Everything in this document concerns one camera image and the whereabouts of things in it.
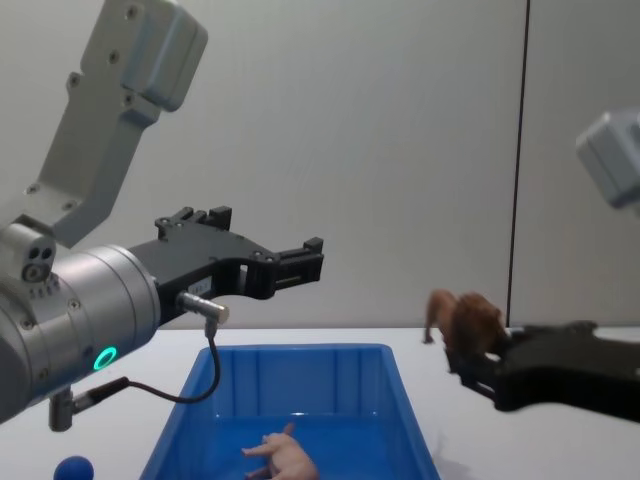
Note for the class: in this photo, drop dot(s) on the brown toy lion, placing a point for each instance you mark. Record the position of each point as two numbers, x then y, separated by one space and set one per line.
470 320

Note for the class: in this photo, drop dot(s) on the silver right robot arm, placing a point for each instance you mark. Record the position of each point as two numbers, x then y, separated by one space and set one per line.
612 160

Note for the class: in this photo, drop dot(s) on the blue plastic bin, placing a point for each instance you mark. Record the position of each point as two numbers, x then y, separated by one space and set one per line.
360 400

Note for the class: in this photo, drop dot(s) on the pink toy pig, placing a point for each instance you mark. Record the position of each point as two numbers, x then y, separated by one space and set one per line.
290 457

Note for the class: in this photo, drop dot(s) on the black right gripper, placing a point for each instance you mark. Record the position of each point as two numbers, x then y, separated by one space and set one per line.
565 370

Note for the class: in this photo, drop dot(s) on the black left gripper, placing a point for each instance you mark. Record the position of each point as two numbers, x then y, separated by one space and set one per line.
200 255

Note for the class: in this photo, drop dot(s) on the small blue ball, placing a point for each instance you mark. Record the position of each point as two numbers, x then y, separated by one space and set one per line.
74 469

